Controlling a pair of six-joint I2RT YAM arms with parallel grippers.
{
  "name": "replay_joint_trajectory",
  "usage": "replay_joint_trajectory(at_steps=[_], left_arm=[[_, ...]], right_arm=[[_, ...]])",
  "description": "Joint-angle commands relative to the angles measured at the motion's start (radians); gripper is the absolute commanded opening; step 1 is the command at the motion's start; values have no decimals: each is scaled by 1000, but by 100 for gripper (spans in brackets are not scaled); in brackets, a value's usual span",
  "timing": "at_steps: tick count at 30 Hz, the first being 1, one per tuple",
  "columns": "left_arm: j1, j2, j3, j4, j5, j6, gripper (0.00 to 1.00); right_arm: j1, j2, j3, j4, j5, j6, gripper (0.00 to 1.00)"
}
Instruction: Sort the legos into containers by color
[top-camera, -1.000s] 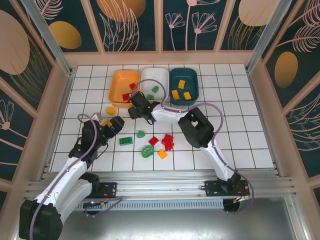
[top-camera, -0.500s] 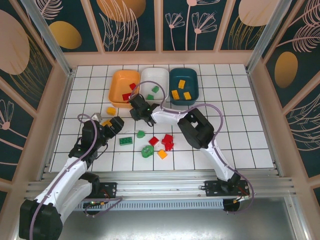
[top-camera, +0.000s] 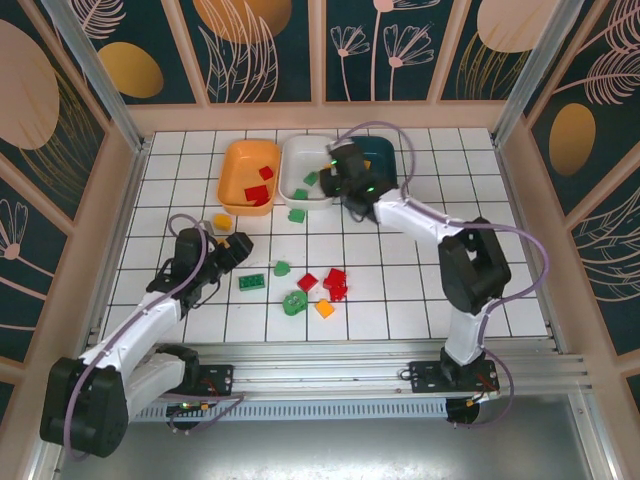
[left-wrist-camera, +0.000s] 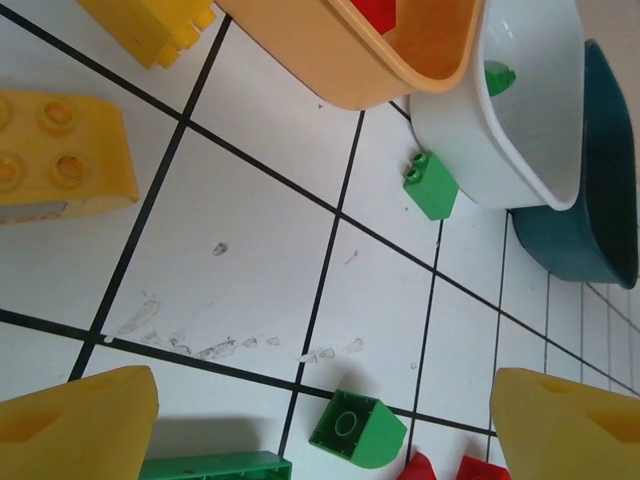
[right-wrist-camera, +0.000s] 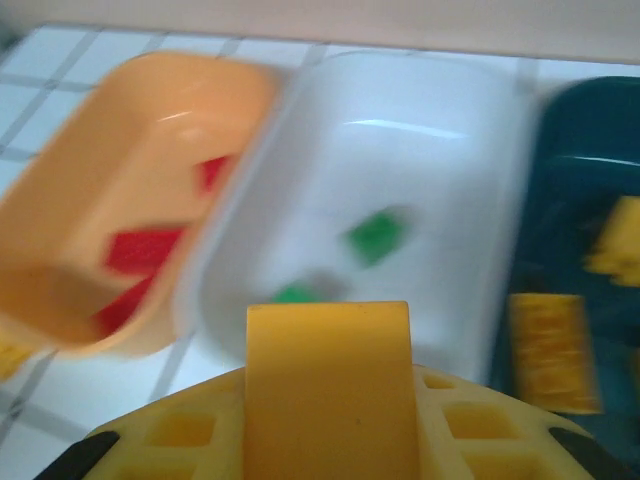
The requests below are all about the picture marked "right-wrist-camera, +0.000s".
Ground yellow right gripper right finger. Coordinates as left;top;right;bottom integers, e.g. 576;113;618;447
412;364;639;480

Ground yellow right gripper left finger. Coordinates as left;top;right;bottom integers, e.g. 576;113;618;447
29;366;250;480

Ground yellow sloped lego block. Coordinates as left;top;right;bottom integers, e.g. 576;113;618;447
243;299;420;480

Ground green lego block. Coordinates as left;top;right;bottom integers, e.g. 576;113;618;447
271;283;322;305
343;208;414;268

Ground red lego block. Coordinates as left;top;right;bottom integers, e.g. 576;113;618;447
101;226;190;280

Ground white plastic container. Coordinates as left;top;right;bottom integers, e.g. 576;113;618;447
169;49;546;396

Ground orange plastic container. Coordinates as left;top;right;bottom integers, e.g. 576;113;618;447
0;49;281;359

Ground teal plastic container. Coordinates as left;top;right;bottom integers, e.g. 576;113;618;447
487;74;640;416

